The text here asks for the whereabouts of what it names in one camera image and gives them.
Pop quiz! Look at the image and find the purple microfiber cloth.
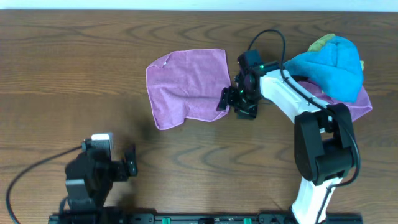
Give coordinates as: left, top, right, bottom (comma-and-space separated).
146, 49, 231, 130

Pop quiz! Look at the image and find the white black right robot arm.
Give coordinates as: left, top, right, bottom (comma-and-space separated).
217, 63, 362, 223

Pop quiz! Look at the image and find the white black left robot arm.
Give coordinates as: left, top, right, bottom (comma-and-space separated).
58, 142, 138, 223

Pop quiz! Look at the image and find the green cloth under blue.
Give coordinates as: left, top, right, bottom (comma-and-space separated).
307, 33, 364, 71

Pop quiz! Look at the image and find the blue microfiber cloth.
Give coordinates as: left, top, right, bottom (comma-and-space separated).
284, 52, 364, 103

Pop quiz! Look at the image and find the purple cloth under pile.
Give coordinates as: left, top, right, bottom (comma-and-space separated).
299, 81, 373, 122

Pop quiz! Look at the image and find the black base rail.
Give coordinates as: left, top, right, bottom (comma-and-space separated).
48, 212, 364, 224

